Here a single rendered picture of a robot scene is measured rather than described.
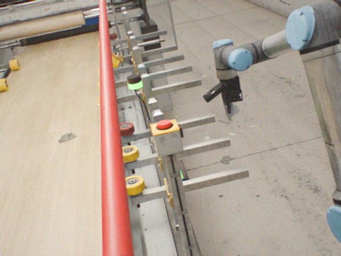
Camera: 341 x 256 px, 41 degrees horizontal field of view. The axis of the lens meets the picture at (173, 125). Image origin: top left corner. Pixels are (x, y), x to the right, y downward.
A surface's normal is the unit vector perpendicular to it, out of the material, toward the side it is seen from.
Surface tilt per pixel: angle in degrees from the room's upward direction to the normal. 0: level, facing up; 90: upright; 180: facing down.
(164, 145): 90
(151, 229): 0
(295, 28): 83
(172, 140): 90
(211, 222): 0
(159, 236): 0
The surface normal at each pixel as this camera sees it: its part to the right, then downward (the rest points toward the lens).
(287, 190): -0.18, -0.89
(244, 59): 0.27, 0.36
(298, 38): -0.95, 0.17
